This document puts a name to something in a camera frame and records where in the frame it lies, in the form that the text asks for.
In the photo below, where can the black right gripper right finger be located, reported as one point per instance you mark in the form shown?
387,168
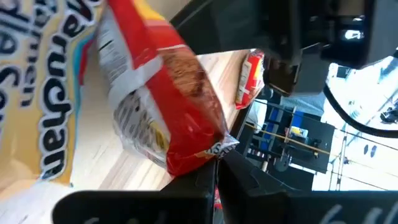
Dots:
264,205

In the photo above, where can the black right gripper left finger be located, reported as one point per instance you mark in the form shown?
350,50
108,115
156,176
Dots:
155,208

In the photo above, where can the red Maruchan noodle packet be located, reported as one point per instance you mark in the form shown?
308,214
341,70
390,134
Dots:
174,93
252,77

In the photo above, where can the blue-edged Maruchan noodle packet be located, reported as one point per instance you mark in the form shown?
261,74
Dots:
31,93

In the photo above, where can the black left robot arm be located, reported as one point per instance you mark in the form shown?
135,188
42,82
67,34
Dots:
224,28

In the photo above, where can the black shelf with blue items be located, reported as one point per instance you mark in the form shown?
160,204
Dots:
311,146

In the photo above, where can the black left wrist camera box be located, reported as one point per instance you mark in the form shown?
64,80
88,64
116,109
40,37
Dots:
345,46

